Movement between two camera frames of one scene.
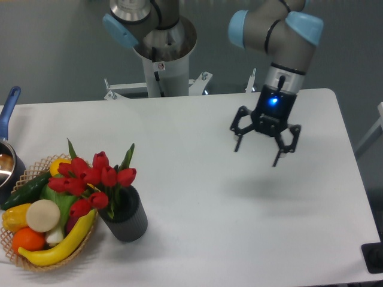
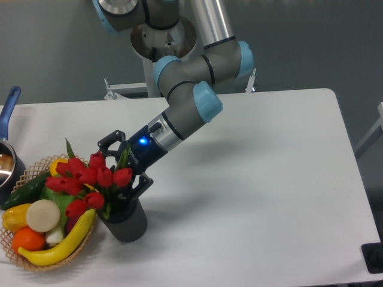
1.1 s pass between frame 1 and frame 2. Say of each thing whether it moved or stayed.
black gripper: moved
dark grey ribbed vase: stayed
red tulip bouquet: stayed
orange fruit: stayed
